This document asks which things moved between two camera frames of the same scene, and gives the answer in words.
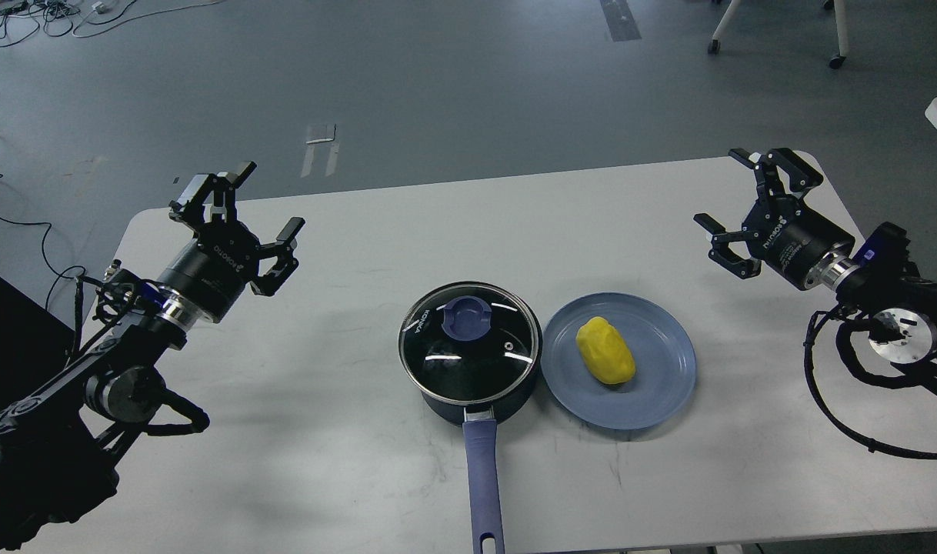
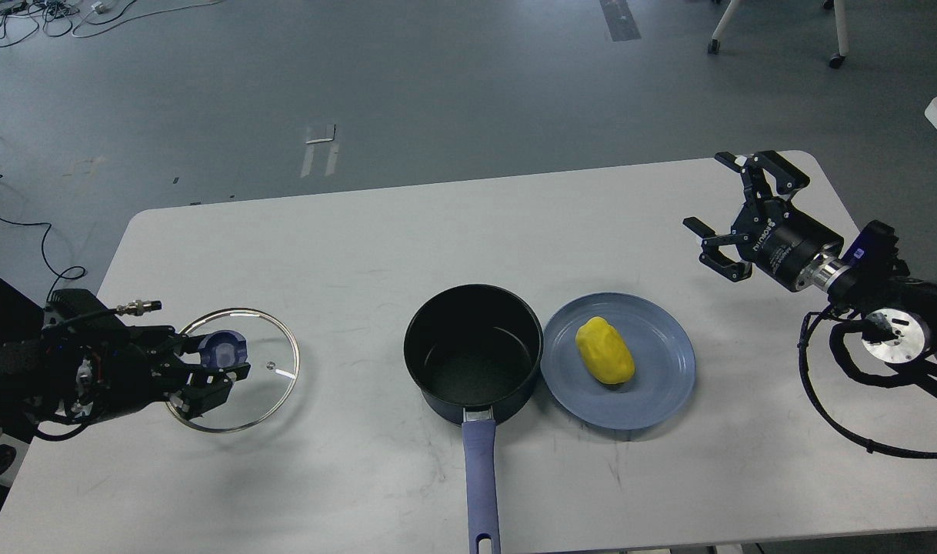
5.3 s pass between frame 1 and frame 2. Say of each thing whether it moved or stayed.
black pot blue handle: stayed
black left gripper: moved
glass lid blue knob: moved
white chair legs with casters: stayed
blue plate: stayed
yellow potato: stayed
